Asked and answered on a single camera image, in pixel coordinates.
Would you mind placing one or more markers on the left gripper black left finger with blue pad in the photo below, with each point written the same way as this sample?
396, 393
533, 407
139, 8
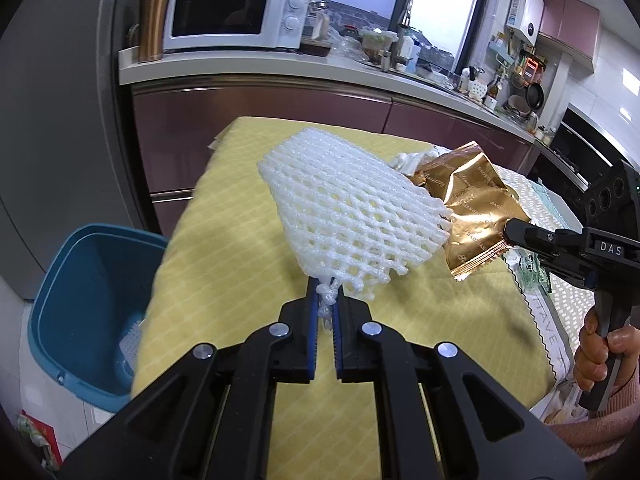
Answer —
209, 416

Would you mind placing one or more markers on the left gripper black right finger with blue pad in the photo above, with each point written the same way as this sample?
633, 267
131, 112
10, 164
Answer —
439, 414

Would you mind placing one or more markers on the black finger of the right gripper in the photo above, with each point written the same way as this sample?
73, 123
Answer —
539, 241

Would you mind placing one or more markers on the gold foil snack bag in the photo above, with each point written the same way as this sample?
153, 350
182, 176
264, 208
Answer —
479, 201

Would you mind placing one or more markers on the white foam net large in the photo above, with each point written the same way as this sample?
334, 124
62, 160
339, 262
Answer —
130, 343

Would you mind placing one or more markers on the pink knit sleeve forearm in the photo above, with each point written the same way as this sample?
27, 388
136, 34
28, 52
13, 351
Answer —
602, 433

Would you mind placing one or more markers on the blue plastic trash bin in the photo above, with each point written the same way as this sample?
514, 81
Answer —
98, 284

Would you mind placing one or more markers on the kitchen window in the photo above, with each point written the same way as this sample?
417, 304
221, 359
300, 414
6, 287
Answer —
395, 0

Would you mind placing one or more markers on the person's right hand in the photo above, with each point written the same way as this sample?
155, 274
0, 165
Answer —
593, 351

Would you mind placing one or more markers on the white patterned table runner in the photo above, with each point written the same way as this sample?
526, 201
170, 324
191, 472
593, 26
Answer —
557, 307

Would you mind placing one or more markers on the black built-in oven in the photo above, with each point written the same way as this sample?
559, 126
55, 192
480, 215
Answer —
579, 153

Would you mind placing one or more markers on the black frying pan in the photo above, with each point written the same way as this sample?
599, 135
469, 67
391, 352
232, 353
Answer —
534, 95

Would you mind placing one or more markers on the red bag on floor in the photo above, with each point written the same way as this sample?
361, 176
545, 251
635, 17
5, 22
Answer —
41, 437

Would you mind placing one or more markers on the glass jar on counter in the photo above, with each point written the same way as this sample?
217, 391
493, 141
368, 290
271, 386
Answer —
315, 39

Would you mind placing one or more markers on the grey refrigerator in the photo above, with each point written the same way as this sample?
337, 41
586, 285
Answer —
69, 146

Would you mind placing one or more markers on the white countertop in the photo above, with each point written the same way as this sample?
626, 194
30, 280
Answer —
332, 68

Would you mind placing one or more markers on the white microwave oven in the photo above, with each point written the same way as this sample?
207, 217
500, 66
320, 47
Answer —
236, 24

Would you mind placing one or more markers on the copper steel tumbler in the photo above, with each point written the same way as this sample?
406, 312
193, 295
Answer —
151, 29

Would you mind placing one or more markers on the pink upper wall cabinet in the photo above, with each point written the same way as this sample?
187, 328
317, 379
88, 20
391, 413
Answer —
575, 28

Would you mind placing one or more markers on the white wall water heater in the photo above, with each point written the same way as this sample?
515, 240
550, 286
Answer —
524, 20

